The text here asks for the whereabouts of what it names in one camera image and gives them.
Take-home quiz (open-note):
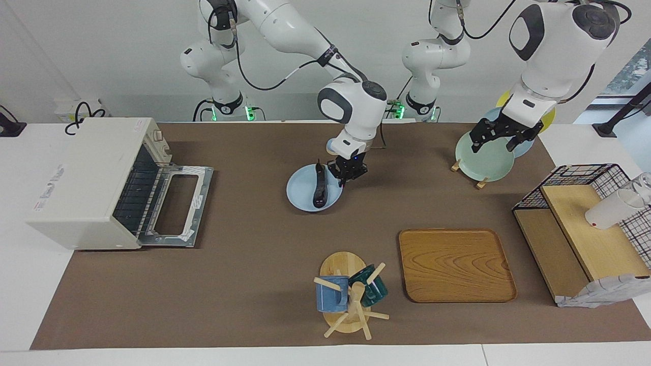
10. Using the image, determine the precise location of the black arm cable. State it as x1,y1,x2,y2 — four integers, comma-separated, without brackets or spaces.
206,0,367,92
430,0,524,40

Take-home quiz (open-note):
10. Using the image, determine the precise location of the wooden serving tray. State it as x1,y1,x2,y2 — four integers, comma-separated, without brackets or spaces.
398,228,518,303

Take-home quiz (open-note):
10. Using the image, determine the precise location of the beige toaster oven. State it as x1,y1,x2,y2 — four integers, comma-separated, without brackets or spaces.
25,118,214,251

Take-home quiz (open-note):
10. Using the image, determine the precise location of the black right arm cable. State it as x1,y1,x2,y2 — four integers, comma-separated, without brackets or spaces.
206,0,367,92

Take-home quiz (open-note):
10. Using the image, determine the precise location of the wood and wire shelf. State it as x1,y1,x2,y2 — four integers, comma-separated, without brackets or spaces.
513,164,651,308

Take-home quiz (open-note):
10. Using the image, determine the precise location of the wooden mug tree stand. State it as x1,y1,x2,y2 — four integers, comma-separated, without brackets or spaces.
314,251,391,340

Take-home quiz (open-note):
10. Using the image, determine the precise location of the yellow plate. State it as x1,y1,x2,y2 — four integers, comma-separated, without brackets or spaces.
496,90,556,134

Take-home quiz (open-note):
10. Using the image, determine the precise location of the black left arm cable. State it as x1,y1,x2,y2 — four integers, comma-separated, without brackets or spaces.
430,0,524,40

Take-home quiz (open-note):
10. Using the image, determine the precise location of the clear glass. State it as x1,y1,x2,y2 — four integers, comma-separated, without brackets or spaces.
633,173,651,206

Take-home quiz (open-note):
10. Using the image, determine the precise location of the light blue racked plate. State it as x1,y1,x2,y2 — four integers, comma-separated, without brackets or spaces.
483,107,535,158

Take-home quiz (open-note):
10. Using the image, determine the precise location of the pale green plate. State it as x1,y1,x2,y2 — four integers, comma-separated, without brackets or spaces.
455,130,515,182

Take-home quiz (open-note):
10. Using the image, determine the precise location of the blue mug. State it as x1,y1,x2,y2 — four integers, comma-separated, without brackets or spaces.
315,276,350,313

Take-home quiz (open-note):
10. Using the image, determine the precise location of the black stand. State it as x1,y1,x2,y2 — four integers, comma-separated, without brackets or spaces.
593,81,651,138

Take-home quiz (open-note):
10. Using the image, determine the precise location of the dark purple eggplant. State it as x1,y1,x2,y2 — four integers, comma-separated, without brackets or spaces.
313,160,329,209

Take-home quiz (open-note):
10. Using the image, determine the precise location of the wooden plate rack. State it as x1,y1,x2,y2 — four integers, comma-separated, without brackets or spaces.
451,159,489,190

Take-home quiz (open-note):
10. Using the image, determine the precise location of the brown table mat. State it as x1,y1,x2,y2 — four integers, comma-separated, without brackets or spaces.
31,122,651,350

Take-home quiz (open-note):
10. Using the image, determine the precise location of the dark green mug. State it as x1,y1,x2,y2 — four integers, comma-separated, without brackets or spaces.
348,264,389,307

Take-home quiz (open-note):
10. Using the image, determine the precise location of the black coiled power cable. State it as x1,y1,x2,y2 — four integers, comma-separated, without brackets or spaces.
65,102,107,136

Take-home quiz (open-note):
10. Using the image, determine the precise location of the black clamp mount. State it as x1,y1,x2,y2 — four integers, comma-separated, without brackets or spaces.
0,104,27,138

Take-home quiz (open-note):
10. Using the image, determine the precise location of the white cup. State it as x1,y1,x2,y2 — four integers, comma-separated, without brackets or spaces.
585,189,642,230

